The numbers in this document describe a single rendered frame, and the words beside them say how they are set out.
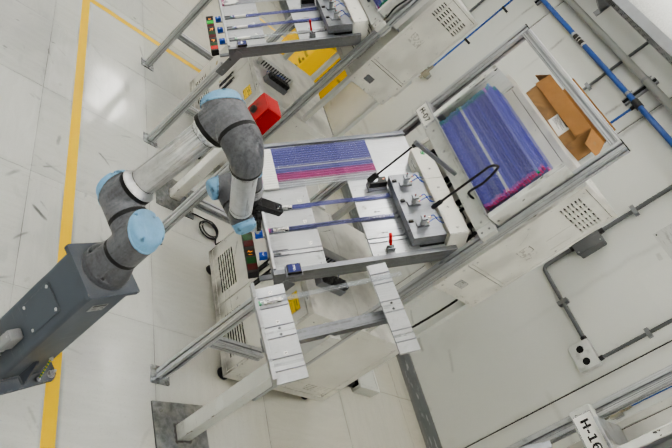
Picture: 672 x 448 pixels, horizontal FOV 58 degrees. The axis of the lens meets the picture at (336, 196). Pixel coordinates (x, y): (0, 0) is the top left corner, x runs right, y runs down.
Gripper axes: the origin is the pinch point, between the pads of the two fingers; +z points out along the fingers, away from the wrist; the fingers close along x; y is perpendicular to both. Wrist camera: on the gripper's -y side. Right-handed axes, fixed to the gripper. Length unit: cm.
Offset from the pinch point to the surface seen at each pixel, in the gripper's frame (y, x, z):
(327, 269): -22.2, 21.1, 1.7
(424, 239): -61, 17, -3
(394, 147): -67, -39, 2
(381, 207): -51, -5, 2
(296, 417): -13, 29, 109
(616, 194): -214, -45, 63
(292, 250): -11.2, 10.3, 1.6
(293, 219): -14.4, -4.8, 1.6
